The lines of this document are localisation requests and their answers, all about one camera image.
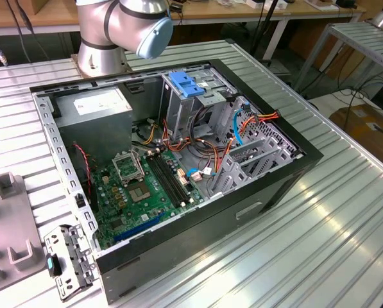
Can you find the black latch with teal tab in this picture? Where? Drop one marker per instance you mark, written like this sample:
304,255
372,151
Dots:
51,263

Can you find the large cardboard box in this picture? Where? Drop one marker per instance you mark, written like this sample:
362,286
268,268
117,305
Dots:
361,128

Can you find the black RAM slot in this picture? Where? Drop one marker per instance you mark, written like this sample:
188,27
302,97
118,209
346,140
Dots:
171,179
174,179
167,179
164,179

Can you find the grey parts rack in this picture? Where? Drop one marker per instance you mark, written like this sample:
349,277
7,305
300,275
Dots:
14,221

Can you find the small cardboard box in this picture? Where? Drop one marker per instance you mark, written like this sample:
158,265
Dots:
37,5

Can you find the small white box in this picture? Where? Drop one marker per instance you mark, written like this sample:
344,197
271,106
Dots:
253,3

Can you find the blue plastic drive latch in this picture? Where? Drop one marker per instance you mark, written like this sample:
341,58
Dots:
186,85

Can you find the blue expansion slot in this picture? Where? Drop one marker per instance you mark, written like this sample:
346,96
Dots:
136,229

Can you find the green motherboard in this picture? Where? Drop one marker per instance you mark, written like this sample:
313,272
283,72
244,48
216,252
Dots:
136,215

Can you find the metal slot bracket plate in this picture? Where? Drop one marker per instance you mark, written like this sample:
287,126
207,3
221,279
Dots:
79,256

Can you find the grey power supply unit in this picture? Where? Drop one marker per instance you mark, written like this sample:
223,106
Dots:
95,128

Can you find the black open PC case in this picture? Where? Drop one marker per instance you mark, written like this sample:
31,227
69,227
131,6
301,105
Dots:
194,244

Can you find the grey metal disk bay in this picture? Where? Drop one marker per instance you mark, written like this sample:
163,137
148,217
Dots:
231,171

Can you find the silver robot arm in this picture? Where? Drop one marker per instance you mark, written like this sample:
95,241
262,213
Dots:
95,32

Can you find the grey metal drive cage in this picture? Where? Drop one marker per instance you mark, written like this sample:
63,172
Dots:
178,112

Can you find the small black device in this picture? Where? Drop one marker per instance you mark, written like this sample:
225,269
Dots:
346,3

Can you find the wooden desk white frame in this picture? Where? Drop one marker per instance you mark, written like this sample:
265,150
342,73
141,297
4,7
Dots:
226,13

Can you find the metal slat side table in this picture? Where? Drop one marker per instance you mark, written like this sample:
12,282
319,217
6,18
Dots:
380,41

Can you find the CPU socket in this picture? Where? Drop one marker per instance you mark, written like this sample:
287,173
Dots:
140,192

